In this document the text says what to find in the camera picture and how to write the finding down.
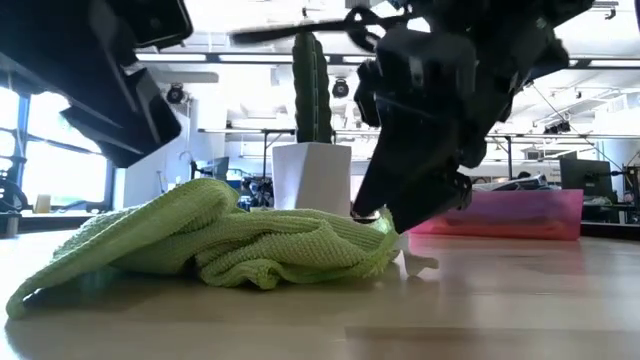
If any white faceted plant pot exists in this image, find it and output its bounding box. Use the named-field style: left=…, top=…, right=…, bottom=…
left=271, top=142, right=353, bottom=217

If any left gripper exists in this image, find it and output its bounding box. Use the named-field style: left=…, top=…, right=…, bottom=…
left=0, top=0, right=183, bottom=169

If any long ceiling light fixture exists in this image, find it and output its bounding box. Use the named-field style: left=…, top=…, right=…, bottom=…
left=569, top=58, right=640, bottom=70
left=134, top=52, right=417, bottom=65

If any bright framed window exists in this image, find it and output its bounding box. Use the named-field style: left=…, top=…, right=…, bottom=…
left=0, top=84, right=117, bottom=214

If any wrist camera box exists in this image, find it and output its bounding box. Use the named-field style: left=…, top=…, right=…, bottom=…
left=373, top=27, right=477, bottom=119
left=107, top=0, right=195, bottom=50

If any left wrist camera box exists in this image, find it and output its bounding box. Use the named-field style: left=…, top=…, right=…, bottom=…
left=107, top=0, right=195, bottom=50

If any black office chair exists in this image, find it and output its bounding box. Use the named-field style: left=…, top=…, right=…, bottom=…
left=0, top=174, right=30, bottom=237

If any pink plastic bin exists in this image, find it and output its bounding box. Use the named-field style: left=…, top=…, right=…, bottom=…
left=408, top=188, right=585, bottom=242

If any computer monitor on arm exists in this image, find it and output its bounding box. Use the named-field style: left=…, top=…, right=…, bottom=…
left=192, top=156, right=231, bottom=182

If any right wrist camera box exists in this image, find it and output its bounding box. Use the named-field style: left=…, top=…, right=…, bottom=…
left=373, top=27, right=477, bottom=119

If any green microfiber towel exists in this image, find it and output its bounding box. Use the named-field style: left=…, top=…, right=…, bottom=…
left=5, top=178, right=440, bottom=321

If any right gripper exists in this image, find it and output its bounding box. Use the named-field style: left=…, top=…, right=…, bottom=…
left=351, top=0, right=571, bottom=235

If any green cactus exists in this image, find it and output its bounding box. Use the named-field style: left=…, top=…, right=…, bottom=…
left=291, top=30, right=334, bottom=145

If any black computer monitor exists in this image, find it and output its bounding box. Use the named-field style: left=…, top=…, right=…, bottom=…
left=558, top=151, right=615, bottom=199

